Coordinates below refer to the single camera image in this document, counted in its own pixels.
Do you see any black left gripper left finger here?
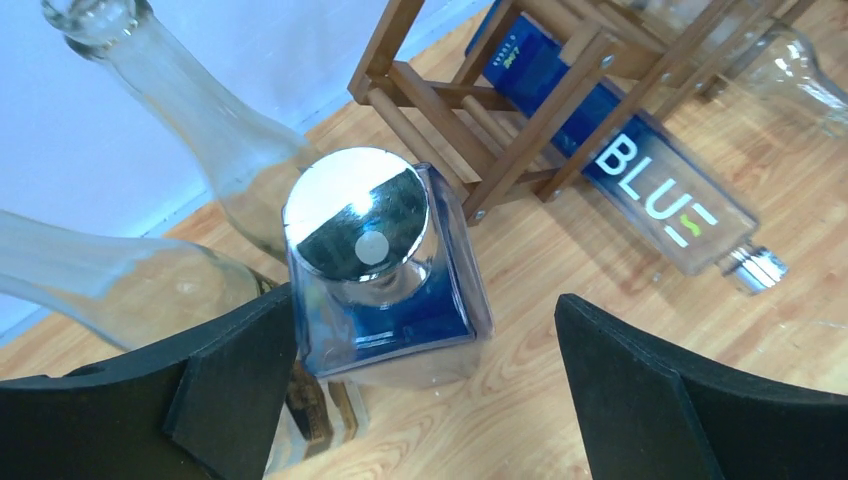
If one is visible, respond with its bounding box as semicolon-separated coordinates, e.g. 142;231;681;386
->
1;284;297;479

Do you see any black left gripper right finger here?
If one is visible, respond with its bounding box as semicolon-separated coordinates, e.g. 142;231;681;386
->
554;293;847;479

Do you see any blue clear square bottle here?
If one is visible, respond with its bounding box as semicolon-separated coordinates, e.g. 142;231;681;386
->
282;147;494;389

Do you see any clear glass bottle gold label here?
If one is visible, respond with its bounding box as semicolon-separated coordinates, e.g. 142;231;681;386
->
41;1;321;261

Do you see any brown wooden wine rack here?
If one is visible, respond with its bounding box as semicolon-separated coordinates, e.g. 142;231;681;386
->
347;0;819;227

